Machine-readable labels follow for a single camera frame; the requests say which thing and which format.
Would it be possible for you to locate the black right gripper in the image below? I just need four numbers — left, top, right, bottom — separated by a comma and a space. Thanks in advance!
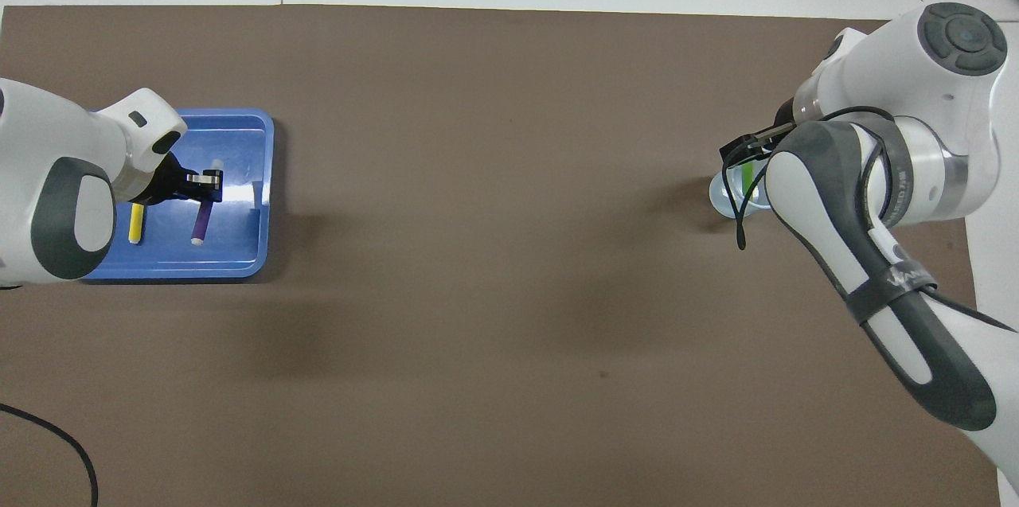
722, 97, 797, 166

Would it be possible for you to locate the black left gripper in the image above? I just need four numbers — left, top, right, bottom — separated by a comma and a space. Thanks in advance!
135, 155, 222, 205

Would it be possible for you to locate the purple pen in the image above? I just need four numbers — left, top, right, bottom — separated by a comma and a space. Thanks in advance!
191, 159, 224, 246

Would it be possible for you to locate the blue plastic tray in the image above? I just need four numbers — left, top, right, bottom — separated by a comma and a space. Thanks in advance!
84, 108, 275, 281

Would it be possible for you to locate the clear plastic cup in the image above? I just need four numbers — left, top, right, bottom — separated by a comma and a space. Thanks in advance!
709, 165, 773, 217

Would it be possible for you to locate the brown table mat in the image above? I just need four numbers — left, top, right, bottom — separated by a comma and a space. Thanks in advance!
0, 4, 1002, 507

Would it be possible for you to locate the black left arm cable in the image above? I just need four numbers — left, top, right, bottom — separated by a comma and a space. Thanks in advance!
0, 404, 99, 507

